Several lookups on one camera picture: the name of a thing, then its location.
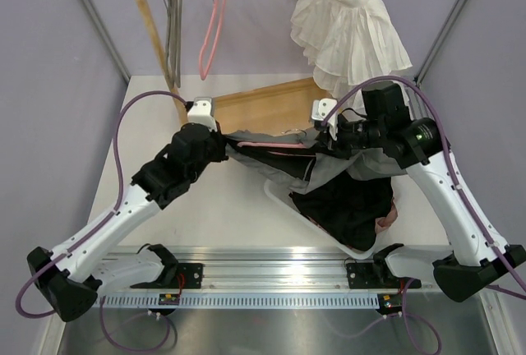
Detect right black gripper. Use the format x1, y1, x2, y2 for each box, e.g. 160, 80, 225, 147
312, 116, 387, 160

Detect grey pleated skirt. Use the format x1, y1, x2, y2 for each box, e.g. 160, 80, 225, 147
224, 128, 407, 195

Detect large black skirt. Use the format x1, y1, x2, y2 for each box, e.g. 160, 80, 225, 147
289, 172, 395, 251

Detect pink pleated skirt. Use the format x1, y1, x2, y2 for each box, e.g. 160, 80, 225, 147
375, 202, 398, 233

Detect white ruffled skirt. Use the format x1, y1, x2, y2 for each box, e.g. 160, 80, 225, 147
291, 0, 412, 97

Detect grey metal hanger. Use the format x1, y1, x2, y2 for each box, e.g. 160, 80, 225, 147
155, 0, 180, 88
162, 0, 184, 88

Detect pink velvet hanger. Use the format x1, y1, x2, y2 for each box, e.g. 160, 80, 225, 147
198, 0, 227, 81
230, 129, 315, 150

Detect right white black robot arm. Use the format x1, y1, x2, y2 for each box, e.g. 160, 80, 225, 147
311, 76, 525, 302

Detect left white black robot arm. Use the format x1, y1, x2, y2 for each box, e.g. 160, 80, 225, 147
26, 121, 227, 322

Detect wooden clothes rack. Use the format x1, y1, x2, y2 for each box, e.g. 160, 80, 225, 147
135, 0, 328, 135

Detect white perforated plastic basket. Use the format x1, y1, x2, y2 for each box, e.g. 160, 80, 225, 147
263, 179, 385, 260

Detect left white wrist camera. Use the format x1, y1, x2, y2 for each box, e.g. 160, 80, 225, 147
186, 97, 218, 131

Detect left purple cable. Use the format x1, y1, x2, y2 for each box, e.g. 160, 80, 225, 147
15, 90, 194, 350

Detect purple cable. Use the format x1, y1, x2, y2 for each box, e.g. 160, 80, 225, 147
15, 90, 194, 350
322, 75, 526, 350

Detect aluminium mounting rail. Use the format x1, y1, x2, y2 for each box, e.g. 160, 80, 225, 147
55, 246, 501, 294

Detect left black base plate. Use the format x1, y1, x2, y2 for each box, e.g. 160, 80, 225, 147
131, 262, 204, 289

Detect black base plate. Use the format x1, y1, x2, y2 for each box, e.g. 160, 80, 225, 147
344, 260, 409, 289
131, 262, 204, 289

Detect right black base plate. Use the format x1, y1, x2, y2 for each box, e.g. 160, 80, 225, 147
344, 260, 409, 289

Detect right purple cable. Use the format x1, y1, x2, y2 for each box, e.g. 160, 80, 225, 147
322, 75, 526, 350

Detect white slotted cable duct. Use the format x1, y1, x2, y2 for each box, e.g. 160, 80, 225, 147
104, 293, 380, 310

